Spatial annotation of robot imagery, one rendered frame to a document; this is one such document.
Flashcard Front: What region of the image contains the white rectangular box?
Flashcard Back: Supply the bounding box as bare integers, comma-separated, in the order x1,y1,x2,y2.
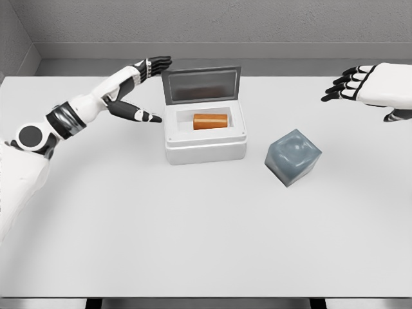
164,96,248,166

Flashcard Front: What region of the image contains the grey-blue cube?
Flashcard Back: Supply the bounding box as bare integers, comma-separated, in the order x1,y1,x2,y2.
264,128,323,187

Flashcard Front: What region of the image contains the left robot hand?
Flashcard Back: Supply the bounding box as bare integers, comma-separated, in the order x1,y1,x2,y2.
91,55,173,124

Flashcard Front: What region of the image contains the grey hinged box lid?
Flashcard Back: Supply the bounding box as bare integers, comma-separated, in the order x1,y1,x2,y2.
160,65,242,106

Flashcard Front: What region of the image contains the orange cylinder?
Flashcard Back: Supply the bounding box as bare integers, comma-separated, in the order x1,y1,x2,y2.
192,113,229,131

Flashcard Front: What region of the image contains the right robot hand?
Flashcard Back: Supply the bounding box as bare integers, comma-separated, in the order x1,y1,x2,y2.
320,62,412,123

